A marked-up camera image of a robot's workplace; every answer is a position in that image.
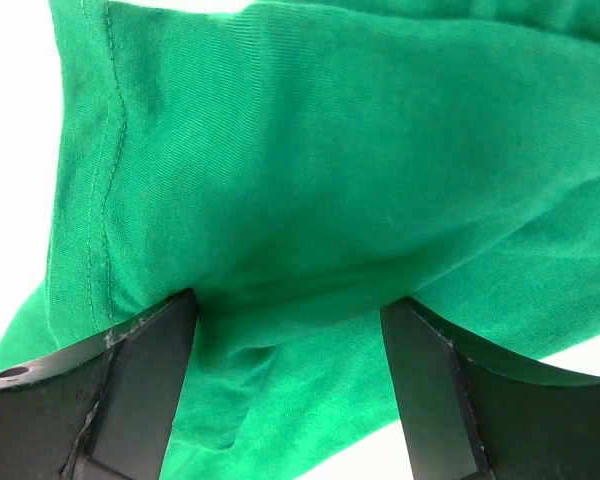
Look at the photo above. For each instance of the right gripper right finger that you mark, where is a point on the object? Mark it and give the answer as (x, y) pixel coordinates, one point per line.
(471, 409)

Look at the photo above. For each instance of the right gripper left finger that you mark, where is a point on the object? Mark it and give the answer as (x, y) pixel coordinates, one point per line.
(102, 408)

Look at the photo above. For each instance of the green t shirt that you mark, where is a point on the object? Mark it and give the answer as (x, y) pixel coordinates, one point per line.
(301, 164)

